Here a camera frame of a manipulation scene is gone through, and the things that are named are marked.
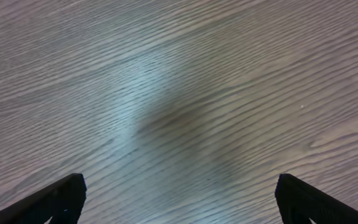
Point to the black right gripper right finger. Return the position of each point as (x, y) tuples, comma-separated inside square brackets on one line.
[(301, 203)]

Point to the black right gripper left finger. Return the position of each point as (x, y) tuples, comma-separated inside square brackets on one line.
[(58, 203)]

